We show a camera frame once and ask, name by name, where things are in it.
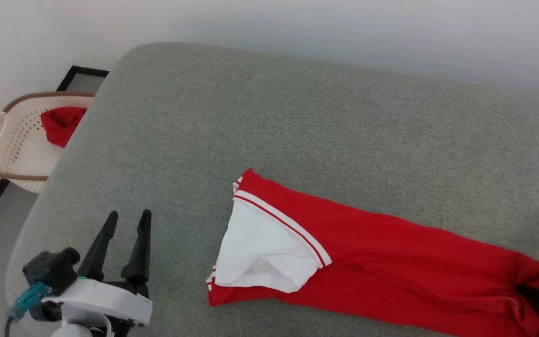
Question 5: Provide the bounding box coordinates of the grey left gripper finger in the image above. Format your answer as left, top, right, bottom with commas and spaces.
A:
120, 208, 153, 286
77, 210, 119, 282

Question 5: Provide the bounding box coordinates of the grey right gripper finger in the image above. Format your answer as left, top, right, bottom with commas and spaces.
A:
517, 283, 539, 305

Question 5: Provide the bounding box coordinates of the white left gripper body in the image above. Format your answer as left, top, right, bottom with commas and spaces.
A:
42, 276, 153, 337

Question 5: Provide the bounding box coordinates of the red and white t-shirt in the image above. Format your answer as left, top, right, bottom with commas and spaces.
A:
205, 168, 539, 337

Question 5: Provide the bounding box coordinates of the cream plastic laundry basket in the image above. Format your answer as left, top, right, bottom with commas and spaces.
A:
0, 91, 96, 194

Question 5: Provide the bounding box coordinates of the crumpled red cloth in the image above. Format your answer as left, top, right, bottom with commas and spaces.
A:
40, 106, 87, 148

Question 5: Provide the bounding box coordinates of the grey fabric sofa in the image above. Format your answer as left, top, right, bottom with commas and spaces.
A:
5, 42, 539, 337

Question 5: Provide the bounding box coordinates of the teal cable connector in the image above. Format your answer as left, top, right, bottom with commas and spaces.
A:
7, 281, 49, 322

